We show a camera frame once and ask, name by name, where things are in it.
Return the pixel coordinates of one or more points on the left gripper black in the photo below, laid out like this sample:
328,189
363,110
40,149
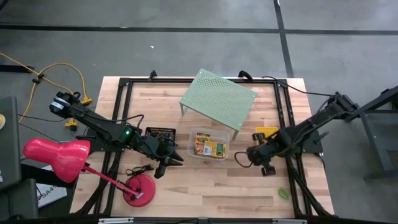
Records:
158,147

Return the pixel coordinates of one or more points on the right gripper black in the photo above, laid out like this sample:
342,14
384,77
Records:
261,154

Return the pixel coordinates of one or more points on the yellow plastic basket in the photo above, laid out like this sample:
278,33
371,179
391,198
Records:
270,131

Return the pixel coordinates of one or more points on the yellow green crayon box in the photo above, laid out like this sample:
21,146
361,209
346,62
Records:
217,150
200,143

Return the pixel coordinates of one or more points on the black plastic basket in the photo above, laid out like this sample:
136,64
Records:
160,130

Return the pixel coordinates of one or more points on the clear plastic bin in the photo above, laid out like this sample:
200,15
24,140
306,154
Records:
224,133

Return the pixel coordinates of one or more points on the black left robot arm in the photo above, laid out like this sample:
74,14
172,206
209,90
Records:
102,127

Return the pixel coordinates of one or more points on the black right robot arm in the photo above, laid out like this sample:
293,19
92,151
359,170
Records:
311,124

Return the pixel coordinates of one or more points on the red desk lamp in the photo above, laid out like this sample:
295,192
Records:
62,158

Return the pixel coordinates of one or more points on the green perforated metal shelf riser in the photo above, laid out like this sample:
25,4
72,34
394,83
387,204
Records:
217,99

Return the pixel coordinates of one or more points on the dark metal cart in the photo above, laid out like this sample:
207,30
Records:
379,130

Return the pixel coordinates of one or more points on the white printed box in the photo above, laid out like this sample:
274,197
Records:
53,196

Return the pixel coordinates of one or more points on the black box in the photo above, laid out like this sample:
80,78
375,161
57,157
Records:
18,199

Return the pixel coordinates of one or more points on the dark grey cabinet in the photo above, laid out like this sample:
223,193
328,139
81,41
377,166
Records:
9,140

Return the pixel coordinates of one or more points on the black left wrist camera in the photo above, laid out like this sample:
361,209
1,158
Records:
160,171

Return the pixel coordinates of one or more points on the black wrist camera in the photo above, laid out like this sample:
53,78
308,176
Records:
160,171
268,170

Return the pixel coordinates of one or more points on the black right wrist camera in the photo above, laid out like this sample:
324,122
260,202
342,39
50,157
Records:
268,170

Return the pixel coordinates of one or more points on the black aluminium table frame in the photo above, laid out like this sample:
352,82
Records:
281,83

